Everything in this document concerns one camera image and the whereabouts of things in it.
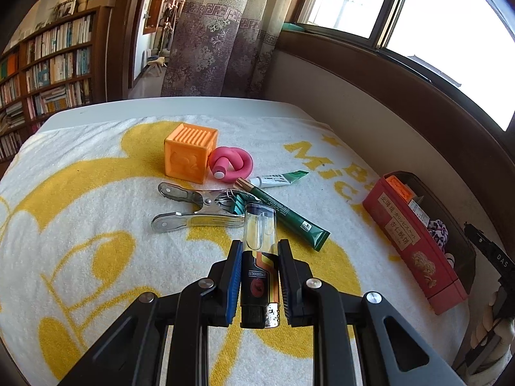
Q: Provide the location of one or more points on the window frame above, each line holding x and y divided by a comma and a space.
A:
394, 4

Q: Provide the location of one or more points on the wooden bookshelf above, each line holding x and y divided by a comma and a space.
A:
100, 48

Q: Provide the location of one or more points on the small white green tube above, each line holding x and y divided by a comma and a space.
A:
281, 177

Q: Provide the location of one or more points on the metal spring clip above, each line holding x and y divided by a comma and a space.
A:
177, 193

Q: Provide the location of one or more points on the pink knotted foam curler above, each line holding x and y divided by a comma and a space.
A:
241, 161

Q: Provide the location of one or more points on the green item on windowsill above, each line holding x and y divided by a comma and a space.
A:
293, 27

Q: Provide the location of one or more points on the purple patterned curtain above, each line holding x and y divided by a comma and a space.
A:
209, 48

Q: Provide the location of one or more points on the dark green tube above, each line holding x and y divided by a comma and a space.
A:
289, 217

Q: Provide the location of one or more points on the orange ribbed cube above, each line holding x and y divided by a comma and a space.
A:
185, 161

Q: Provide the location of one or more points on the rows of books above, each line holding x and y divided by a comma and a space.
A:
60, 64

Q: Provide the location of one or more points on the white labelled packet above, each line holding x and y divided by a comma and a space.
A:
417, 212

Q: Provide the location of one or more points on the red tin container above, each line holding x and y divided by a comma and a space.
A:
406, 245

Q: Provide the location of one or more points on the black lighter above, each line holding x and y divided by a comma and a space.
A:
257, 281

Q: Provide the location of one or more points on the orange cat relief block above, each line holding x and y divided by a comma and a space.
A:
400, 187

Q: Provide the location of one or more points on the cream round ornament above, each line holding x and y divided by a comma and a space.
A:
83, 3

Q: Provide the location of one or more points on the person's right hand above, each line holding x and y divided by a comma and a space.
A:
481, 329

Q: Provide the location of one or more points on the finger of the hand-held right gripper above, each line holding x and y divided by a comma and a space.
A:
476, 236

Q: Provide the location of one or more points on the leopard print scrunchie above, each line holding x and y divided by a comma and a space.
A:
438, 231

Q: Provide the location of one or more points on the photo frame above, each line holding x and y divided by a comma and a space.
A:
66, 8

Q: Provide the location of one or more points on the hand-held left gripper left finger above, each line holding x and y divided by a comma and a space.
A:
232, 289

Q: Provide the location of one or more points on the coat rack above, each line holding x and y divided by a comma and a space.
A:
169, 20

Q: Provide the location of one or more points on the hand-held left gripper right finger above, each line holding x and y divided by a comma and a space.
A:
286, 289

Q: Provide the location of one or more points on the white yellow printed towel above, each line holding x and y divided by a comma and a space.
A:
100, 169

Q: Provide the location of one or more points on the small wooden stool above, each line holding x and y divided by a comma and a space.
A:
156, 64

